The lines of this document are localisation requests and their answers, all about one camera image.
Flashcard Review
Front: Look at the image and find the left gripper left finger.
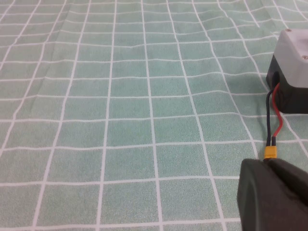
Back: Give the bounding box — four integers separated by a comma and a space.
237, 158, 308, 231

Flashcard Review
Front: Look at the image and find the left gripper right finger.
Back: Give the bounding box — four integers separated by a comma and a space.
268, 158, 308, 205

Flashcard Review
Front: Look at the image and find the grey black button box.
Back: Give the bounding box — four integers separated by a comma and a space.
266, 28, 308, 114

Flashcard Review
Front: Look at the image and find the green white grid tablecloth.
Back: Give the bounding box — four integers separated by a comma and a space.
0, 0, 308, 231

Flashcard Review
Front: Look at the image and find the yellow wire connector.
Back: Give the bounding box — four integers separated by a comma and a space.
263, 145, 277, 161

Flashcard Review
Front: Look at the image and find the black thin wire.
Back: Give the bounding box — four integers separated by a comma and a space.
265, 71, 280, 146

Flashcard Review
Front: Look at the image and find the red thin wire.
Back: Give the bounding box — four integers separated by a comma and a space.
272, 83, 284, 145

